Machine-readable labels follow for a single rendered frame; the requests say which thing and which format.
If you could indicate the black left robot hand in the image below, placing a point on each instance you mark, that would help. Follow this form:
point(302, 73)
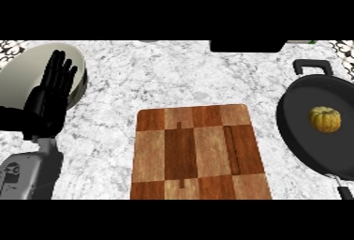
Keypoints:
point(46, 103)

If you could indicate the white bowl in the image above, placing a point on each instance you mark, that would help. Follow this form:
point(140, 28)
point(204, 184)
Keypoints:
point(22, 78)

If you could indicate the black pot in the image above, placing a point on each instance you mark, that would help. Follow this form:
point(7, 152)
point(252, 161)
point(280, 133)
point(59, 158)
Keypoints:
point(317, 125)

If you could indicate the yellow squash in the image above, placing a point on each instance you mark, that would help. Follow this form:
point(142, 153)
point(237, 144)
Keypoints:
point(324, 119)

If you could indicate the black appliance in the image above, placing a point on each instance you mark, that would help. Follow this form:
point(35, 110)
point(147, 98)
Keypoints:
point(246, 46)

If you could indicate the checkered wooden cutting board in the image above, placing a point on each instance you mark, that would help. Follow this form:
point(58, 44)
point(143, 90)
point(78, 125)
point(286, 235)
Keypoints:
point(198, 153)

